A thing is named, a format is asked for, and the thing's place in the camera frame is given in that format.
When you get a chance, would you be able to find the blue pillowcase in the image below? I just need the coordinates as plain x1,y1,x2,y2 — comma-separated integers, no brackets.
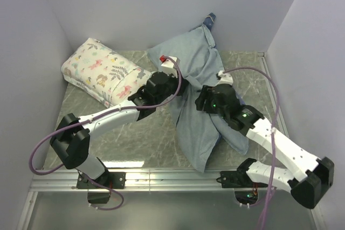
147,12,250,173

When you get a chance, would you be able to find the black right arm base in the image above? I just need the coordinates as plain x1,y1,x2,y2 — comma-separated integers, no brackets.
216,171,258,207

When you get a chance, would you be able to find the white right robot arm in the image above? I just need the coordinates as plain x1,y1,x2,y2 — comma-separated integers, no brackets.
195,83,334,209

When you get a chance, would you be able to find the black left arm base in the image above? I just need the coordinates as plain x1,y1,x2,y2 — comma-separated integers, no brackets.
76,172,126,211

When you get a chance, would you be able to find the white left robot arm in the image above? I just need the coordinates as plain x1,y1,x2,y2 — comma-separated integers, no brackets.
50,72,189,188

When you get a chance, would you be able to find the floral patterned pillow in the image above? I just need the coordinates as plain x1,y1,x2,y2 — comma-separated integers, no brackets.
61,38,151,108

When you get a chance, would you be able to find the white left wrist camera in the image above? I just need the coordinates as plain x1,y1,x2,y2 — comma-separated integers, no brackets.
160,55,180,78

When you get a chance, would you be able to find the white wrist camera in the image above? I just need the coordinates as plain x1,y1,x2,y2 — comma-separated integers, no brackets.
160,55,180,78
216,71,233,86

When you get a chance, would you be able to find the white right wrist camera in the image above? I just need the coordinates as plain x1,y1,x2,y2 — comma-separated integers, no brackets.
216,71,233,86

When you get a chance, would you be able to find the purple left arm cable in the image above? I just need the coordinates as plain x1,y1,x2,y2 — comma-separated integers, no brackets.
29,56,184,211

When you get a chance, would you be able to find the aluminium mounting rail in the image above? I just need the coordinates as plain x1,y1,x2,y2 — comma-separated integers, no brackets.
29,169,270,193

